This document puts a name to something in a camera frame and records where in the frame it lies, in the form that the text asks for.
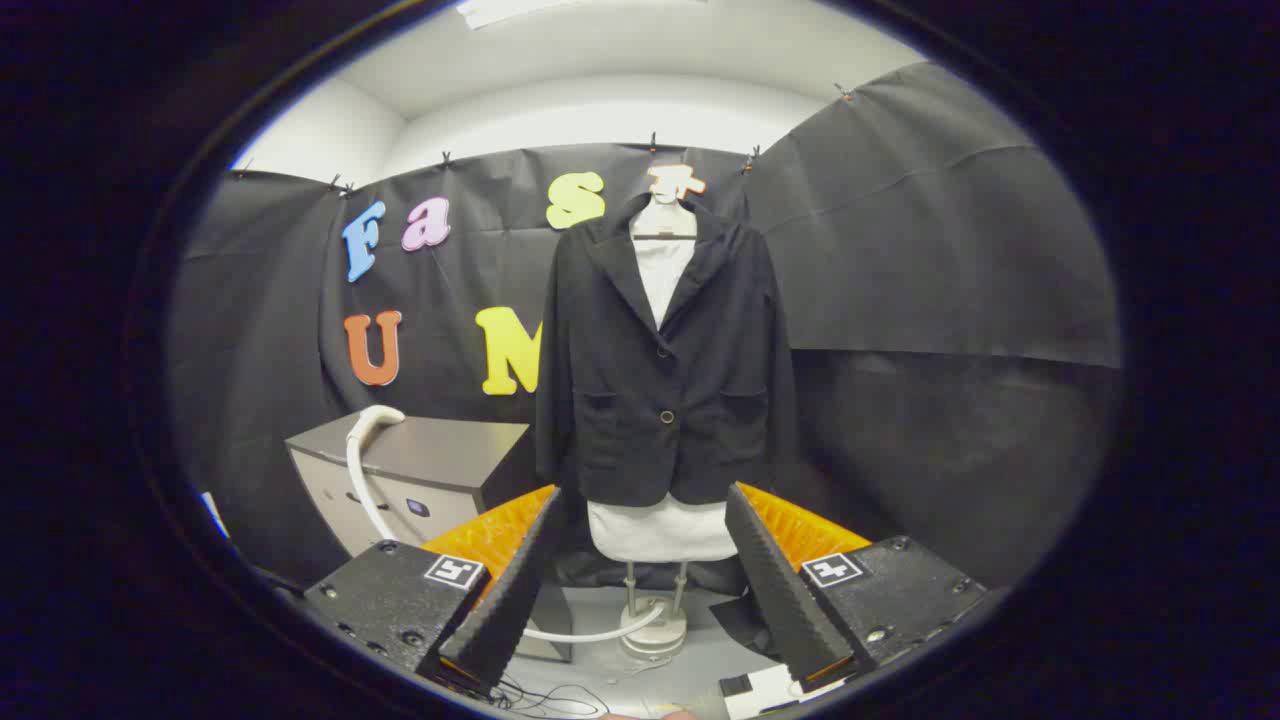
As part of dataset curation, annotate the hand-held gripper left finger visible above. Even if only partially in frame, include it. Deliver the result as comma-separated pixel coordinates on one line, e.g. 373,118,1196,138
300,485,566,696

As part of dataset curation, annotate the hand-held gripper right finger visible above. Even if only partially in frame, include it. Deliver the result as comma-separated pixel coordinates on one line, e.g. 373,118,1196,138
725,482,991,696

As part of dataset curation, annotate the black suit jacket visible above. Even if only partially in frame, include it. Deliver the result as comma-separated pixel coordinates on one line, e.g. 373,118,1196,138
535,192,798,508

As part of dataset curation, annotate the black backdrop cloth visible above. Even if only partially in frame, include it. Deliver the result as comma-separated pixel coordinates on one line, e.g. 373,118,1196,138
165,62,1123,601

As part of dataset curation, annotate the grey cabinet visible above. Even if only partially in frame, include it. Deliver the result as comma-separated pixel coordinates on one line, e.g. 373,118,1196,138
285,412,574,663

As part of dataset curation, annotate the white garment steamer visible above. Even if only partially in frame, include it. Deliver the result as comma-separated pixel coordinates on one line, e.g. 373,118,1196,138
345,404,666,644

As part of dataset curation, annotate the metal mannequin stand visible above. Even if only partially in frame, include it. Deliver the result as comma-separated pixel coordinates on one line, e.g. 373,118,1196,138
618,562,691,659

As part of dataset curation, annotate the white paper box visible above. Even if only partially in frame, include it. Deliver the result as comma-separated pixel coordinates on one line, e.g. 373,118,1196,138
720,665,851,719

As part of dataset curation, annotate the white plastic hanger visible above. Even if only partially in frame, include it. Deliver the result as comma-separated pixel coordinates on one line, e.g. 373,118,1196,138
630,192,699,242

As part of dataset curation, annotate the black floor cable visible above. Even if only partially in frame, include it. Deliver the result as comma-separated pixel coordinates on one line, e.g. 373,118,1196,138
495,675,611,719

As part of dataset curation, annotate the ceiling light panel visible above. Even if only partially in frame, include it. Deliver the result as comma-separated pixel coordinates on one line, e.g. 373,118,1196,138
455,0,601,29

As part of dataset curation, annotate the white mannequin torso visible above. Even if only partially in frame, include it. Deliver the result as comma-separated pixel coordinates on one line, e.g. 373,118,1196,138
587,195,739,563

